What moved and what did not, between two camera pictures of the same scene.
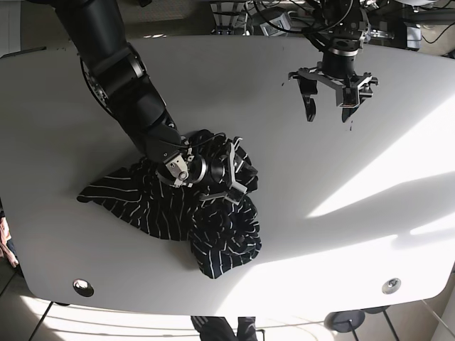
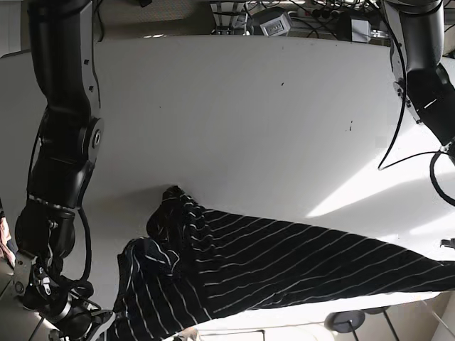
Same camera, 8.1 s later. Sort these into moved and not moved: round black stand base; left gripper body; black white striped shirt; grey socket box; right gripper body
Moved: black white striped shirt; right gripper body; left gripper body
Not moved: round black stand base; grey socket box
